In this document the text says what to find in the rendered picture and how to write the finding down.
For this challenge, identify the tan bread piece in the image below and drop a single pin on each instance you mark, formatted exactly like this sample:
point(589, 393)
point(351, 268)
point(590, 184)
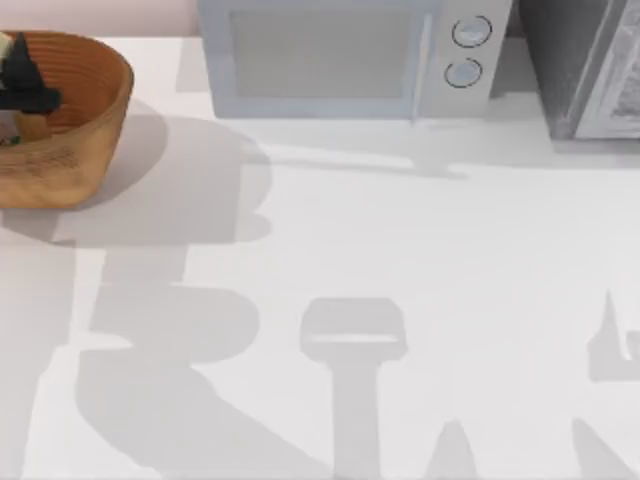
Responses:
point(30, 127)

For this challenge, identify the pale grey rounded box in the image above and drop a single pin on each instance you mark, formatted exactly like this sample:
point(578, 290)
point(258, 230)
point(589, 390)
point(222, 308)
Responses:
point(4, 44)

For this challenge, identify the wooden basket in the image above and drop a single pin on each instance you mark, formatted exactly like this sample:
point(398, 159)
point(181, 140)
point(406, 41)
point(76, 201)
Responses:
point(95, 125)

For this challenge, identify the microwave oven door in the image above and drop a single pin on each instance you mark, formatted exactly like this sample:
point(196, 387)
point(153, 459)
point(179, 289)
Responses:
point(320, 55)

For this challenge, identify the round microwave knob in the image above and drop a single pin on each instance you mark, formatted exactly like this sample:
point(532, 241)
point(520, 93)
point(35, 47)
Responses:
point(471, 31)
point(463, 73)

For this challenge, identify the pale microwave oven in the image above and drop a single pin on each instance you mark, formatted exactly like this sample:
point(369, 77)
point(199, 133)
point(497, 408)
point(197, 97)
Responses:
point(495, 45)

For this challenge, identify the pale grey cabinet door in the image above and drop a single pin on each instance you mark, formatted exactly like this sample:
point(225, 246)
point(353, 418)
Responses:
point(615, 80)

